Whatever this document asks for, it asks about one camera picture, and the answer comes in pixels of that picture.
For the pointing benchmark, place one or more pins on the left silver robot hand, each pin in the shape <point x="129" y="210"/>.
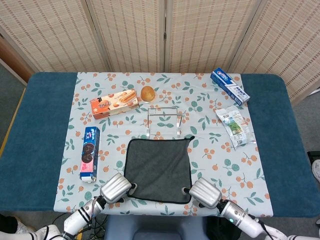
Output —
<point x="115" y="188"/>

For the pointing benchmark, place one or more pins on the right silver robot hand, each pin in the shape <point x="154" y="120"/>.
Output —
<point x="206" y="195"/>

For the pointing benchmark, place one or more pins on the grey and blue cloth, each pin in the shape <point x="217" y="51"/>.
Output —
<point x="158" y="167"/>

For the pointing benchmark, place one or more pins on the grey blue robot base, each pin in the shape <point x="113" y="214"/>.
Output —
<point x="155" y="228"/>

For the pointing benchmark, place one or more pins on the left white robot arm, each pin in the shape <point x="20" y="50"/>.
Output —
<point x="77" y="220"/>

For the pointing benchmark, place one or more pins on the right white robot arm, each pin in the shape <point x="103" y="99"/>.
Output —
<point x="240" y="217"/>

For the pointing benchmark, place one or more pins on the floral orange berry tablecloth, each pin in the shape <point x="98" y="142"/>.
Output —
<point x="220" y="162"/>

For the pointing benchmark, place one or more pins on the black bag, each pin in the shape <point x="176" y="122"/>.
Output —
<point x="217" y="228"/>

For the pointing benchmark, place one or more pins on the blue chocolate cookie box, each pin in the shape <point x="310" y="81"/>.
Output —
<point x="89" y="155"/>

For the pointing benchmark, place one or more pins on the silver green snack bag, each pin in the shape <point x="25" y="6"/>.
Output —
<point x="235" y="126"/>

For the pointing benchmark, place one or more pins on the orange biscuit box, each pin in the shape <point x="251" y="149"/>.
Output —
<point x="112" y="105"/>

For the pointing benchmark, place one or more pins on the white sneaker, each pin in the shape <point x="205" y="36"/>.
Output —
<point x="317" y="170"/>
<point x="23" y="227"/>

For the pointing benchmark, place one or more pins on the teal blue table cover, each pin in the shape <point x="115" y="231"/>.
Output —
<point x="42" y="120"/>

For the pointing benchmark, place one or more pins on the brown bread bun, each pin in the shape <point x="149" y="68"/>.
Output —
<point x="148" y="93"/>

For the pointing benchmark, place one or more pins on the blue white toothpaste box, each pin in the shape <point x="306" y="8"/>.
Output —
<point x="228" y="86"/>

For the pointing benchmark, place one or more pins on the woven folding screen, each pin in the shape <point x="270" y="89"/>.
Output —
<point x="130" y="32"/>

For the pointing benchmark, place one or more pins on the brown wooden board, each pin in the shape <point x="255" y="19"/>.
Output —
<point x="12" y="60"/>

